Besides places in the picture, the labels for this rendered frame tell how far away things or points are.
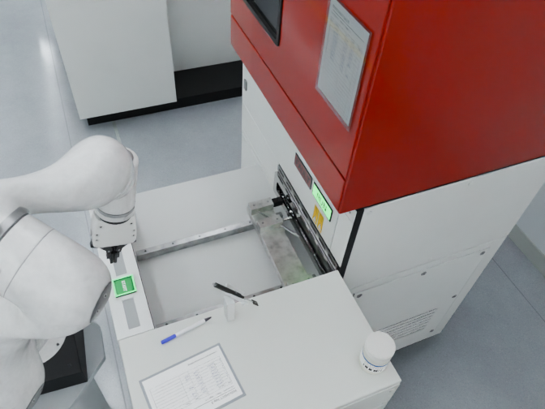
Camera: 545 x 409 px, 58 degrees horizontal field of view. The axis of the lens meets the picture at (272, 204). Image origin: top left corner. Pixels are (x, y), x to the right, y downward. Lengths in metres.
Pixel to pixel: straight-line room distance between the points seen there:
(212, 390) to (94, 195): 0.69
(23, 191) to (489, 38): 0.86
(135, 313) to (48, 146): 2.14
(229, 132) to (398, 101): 2.33
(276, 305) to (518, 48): 0.83
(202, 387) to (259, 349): 0.17
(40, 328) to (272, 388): 0.69
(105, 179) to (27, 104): 3.08
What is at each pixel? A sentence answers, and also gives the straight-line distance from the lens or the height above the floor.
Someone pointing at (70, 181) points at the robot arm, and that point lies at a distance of 0.67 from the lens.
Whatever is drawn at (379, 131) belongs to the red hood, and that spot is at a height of 1.47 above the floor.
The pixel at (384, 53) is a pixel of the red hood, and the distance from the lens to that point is 0.93.
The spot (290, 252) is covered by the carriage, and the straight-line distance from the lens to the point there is 1.54.
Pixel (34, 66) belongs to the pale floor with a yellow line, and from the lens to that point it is 4.11.
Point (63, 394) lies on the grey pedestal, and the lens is 1.46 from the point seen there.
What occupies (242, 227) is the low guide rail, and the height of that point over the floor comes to 0.85.
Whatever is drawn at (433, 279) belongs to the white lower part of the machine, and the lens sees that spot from 1.85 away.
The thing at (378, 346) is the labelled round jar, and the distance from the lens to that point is 1.22.
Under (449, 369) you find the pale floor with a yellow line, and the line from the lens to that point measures 2.50.
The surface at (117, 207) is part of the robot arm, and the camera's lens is 1.09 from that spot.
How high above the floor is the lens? 2.13
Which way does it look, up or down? 49 degrees down
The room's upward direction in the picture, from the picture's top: 5 degrees clockwise
